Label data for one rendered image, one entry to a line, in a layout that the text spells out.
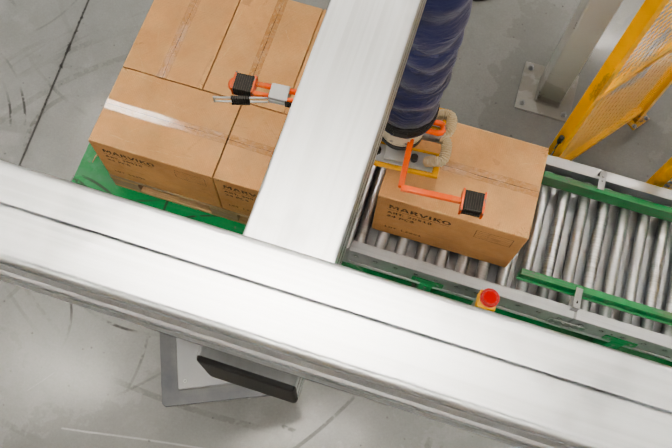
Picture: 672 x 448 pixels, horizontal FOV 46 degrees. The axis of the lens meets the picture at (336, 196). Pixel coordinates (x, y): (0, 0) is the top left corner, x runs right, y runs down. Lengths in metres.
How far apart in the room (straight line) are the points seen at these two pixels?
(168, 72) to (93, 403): 1.58
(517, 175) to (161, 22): 1.86
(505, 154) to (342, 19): 2.35
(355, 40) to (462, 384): 0.44
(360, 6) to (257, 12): 3.04
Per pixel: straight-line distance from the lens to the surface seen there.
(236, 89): 2.95
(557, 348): 0.65
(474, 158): 3.20
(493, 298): 2.93
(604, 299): 3.48
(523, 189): 3.19
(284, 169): 0.84
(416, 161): 2.96
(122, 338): 4.00
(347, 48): 0.90
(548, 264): 3.54
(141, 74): 3.86
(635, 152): 4.51
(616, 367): 0.66
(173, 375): 3.15
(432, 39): 2.23
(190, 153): 3.63
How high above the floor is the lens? 3.82
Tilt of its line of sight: 69 degrees down
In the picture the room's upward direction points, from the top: 3 degrees clockwise
